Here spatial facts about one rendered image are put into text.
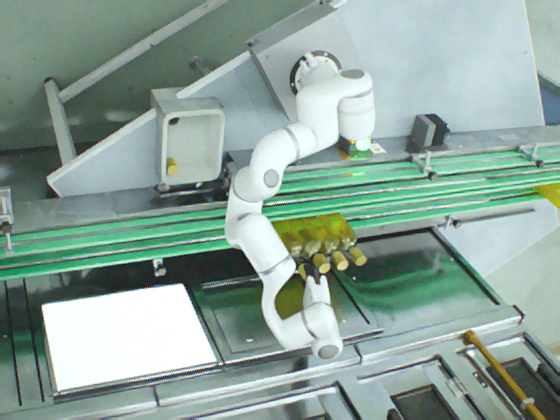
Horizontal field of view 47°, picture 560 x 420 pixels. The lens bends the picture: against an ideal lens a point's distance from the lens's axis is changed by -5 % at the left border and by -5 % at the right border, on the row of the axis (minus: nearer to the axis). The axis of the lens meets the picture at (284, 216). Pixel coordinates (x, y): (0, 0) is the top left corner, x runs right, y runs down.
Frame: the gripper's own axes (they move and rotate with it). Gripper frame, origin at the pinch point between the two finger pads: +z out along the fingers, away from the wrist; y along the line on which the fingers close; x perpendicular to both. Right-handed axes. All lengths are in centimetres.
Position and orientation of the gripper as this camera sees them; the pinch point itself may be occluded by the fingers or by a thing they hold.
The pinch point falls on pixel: (308, 275)
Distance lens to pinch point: 183.7
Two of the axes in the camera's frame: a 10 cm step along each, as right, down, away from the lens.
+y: 1.4, -8.2, -5.5
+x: -9.8, -0.3, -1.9
